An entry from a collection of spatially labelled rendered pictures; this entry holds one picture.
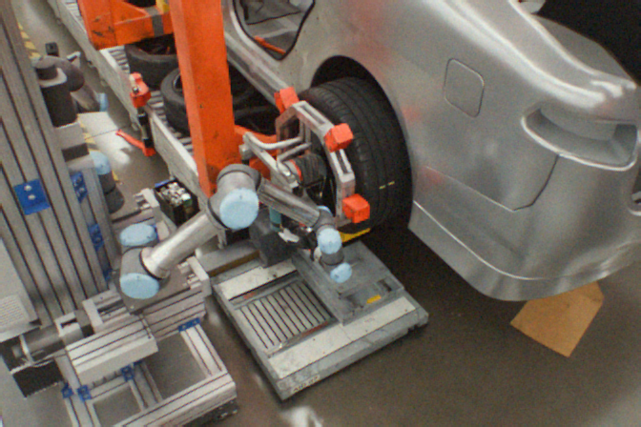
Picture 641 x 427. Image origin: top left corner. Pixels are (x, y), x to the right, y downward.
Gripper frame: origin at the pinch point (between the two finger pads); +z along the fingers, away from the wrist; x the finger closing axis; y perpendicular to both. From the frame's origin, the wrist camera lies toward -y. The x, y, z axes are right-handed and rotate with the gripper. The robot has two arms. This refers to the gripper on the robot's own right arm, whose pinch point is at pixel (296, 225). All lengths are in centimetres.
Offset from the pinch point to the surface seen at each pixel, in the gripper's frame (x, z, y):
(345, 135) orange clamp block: -28.8, 4.1, 26.7
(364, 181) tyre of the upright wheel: -30.8, -2.9, 7.8
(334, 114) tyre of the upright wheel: -32.4, 18.1, 27.7
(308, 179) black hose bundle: -11.1, 5.7, 13.6
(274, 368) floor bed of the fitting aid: 25, 0, -74
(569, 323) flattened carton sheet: -114, -46, -101
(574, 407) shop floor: -80, -80, -99
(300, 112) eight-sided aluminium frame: -23.5, 29.9, 26.8
